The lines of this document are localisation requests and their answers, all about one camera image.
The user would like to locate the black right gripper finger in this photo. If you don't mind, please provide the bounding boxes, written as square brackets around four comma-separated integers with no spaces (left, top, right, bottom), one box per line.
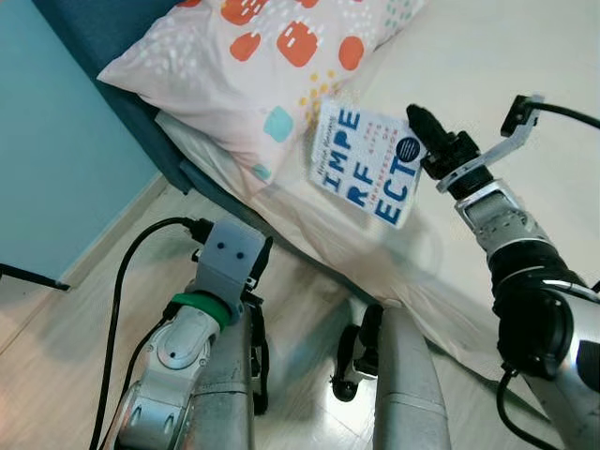
[405,103,449,151]

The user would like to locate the white book blue letters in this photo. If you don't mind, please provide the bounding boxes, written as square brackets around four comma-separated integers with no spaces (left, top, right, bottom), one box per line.
[309,98,423,229]

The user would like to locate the cream bed mattress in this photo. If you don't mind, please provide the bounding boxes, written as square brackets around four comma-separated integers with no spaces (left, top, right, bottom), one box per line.
[155,0,600,413]

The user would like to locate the grey right robot leg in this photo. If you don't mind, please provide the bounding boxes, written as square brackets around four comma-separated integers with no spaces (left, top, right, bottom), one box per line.
[333,300,451,450]

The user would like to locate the pink pillow orange print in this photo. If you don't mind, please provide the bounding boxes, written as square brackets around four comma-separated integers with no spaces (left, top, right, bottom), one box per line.
[97,0,428,193]

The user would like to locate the black metal bar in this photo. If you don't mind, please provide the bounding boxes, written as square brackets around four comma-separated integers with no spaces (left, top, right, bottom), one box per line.
[0,264,71,292]

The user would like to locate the dark blue bed headboard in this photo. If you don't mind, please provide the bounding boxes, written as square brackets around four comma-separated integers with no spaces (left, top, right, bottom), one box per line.
[33,0,376,301]

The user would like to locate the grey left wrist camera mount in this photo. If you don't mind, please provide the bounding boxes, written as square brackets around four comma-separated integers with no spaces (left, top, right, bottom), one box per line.
[194,220,273,301]

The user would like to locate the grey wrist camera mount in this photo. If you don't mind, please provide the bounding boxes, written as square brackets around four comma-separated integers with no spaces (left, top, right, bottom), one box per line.
[194,220,273,301]
[436,94,545,193]

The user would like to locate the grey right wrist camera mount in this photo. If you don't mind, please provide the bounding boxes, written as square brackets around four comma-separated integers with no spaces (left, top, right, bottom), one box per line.
[436,94,545,193]

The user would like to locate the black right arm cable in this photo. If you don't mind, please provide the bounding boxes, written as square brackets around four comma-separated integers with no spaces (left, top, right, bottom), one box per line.
[495,97,600,450]

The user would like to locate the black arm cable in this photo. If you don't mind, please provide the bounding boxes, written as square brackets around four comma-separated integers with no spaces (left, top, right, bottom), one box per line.
[89,217,217,450]
[495,97,600,450]

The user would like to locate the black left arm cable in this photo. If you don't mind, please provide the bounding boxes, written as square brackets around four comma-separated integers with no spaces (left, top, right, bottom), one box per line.
[89,217,217,450]

